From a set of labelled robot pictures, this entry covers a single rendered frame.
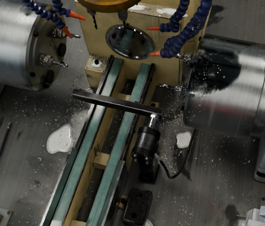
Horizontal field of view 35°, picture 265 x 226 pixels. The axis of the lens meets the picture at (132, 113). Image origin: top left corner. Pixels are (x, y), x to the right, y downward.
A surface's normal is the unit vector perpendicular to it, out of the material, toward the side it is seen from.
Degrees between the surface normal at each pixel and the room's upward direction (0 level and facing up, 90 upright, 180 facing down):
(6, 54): 47
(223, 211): 0
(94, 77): 90
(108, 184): 0
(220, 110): 62
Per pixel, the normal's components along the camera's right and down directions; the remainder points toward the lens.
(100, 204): -0.08, -0.47
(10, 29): -0.16, -0.20
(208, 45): -0.01, -0.65
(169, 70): -0.29, 0.86
